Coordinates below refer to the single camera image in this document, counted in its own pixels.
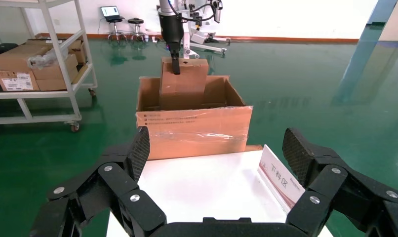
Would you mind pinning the cardboard box with sticker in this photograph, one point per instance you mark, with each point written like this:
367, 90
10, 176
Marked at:
78, 52

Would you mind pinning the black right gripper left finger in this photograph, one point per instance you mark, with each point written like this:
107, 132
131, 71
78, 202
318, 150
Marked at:
120, 183

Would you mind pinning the white red sign placard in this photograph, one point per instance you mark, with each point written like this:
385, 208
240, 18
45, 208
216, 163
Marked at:
277, 176

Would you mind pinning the clear plastic bag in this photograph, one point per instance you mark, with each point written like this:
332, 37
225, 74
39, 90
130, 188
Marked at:
42, 62

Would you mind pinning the large open cardboard box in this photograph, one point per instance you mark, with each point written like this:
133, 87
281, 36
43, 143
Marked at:
192, 137

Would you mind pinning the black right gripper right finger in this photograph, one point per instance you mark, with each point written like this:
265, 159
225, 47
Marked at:
336, 183

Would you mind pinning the small cardboard box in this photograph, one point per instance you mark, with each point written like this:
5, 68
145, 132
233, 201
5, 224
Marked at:
189, 85

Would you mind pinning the medium plain cardboard box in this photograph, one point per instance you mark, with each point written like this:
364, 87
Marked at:
56, 72

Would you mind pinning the wide plain cardboard box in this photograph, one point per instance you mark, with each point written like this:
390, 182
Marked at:
12, 61

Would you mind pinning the black bag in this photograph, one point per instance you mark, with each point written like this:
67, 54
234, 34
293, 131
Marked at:
2, 49

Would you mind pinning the black hanging device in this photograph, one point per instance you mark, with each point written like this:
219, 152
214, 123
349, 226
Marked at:
216, 9

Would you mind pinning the brown cardboard support platform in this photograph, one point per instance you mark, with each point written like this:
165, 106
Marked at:
254, 148

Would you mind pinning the low plain cardboard box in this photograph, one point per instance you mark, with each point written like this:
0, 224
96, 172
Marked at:
51, 85

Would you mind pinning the blue building pillar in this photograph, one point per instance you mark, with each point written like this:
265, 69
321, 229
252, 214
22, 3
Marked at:
379, 19

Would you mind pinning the open laptop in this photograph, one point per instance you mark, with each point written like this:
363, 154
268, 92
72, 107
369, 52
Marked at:
110, 11

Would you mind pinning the black round stool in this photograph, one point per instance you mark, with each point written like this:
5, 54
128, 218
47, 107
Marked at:
135, 21
114, 20

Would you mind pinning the white wheeled shelf cart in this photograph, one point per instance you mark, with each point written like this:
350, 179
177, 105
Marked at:
32, 95

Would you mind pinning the cardboard box with white labels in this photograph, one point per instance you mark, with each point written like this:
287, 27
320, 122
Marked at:
15, 81

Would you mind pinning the flat cardboard sheet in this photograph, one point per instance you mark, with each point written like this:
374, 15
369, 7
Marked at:
83, 72

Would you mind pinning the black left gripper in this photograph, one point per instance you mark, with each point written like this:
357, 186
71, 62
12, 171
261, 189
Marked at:
171, 29

